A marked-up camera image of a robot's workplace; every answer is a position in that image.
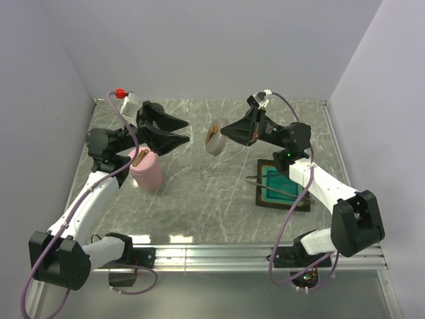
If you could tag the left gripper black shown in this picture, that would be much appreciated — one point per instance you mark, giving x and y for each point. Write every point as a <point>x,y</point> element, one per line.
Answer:
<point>159,141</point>

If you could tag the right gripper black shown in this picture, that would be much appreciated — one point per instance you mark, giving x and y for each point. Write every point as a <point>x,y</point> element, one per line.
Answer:
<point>250,129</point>

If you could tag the pink round lid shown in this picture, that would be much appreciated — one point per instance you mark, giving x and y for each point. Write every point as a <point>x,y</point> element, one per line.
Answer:
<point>148,163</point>

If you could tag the metal serving tongs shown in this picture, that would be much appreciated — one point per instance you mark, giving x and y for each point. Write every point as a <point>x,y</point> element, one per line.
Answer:
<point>257,181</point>

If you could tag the pink cylindrical container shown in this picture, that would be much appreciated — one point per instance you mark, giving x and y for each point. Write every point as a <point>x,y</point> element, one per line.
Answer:
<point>148,177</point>

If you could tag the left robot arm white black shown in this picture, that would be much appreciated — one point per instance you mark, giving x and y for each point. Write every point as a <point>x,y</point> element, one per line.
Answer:
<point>60,255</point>

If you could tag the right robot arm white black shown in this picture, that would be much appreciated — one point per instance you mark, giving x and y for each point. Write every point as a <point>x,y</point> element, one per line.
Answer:
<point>356,222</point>

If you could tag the square black teal plate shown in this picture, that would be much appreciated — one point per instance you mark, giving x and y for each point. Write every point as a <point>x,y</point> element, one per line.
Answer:
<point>269,199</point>

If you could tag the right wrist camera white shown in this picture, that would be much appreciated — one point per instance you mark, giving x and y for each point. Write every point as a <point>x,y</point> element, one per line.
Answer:
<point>259,100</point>

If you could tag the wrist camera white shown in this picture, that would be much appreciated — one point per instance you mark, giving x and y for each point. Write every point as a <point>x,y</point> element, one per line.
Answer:
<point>129,106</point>
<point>259,100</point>

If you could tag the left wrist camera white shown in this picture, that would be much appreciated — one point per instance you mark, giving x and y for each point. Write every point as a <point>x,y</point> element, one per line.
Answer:
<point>129,106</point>

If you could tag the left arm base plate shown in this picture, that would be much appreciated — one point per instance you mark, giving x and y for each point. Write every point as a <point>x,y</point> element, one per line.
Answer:
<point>139,256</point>

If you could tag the aluminium front rail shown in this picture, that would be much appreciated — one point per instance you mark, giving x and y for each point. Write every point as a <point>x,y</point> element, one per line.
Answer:
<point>242,257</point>

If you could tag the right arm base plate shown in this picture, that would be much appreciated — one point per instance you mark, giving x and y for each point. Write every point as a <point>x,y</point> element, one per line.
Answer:
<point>291,257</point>

